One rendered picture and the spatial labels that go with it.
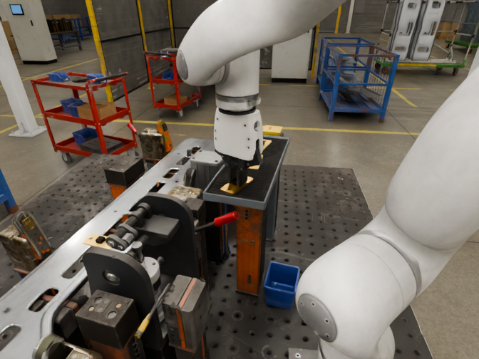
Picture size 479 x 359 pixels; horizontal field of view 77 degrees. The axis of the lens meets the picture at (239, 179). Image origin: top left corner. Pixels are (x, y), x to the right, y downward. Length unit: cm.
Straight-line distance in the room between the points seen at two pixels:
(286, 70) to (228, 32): 673
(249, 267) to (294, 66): 644
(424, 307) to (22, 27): 1104
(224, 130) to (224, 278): 61
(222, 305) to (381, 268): 66
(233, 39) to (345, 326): 40
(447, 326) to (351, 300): 175
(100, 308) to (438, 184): 47
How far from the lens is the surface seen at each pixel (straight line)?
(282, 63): 715
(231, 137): 61
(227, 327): 98
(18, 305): 78
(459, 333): 215
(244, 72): 56
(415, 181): 35
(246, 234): 87
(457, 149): 32
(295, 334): 98
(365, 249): 46
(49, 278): 80
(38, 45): 1109
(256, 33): 45
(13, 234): 90
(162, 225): 59
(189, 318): 57
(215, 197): 64
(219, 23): 46
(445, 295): 230
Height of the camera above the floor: 151
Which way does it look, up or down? 30 degrees down
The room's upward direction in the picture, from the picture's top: straight up
